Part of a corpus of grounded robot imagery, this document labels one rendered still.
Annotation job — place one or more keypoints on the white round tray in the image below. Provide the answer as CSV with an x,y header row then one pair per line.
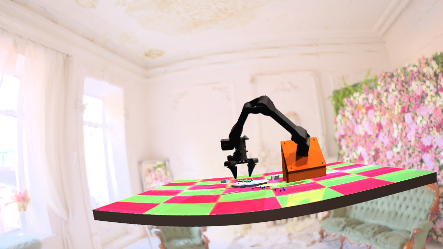
x,y
250,184

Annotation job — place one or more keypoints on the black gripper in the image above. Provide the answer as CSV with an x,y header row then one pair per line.
x,y
241,156

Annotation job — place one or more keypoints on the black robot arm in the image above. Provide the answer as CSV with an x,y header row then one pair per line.
x,y
265,106

